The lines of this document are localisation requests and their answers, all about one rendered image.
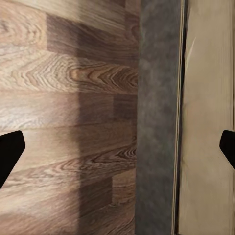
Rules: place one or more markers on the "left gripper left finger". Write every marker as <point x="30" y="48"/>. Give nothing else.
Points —
<point x="12" y="146"/>

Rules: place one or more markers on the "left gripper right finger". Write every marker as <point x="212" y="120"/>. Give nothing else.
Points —
<point x="227" y="146"/>

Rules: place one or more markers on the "bed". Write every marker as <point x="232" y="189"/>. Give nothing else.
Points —
<point x="184" y="184"/>

